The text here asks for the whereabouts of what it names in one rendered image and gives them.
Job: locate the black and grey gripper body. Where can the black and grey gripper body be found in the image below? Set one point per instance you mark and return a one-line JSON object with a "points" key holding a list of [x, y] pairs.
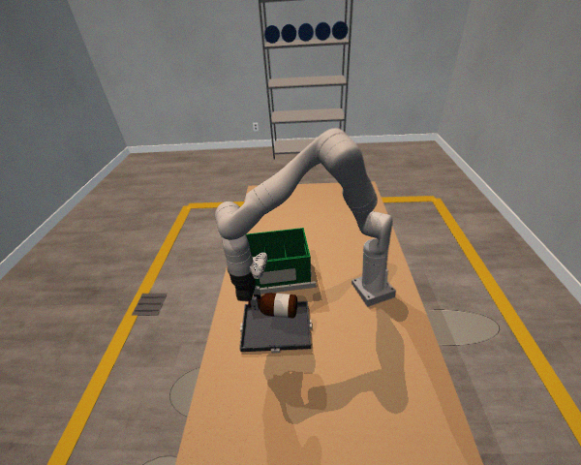
{"points": [[241, 275]]}

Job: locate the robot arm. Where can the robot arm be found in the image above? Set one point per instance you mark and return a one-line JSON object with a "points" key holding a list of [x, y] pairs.
{"points": [[343, 159]]}

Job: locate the brown bottle with white label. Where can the brown bottle with white label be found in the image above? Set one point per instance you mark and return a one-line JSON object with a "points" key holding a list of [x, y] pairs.
{"points": [[278, 305]]}

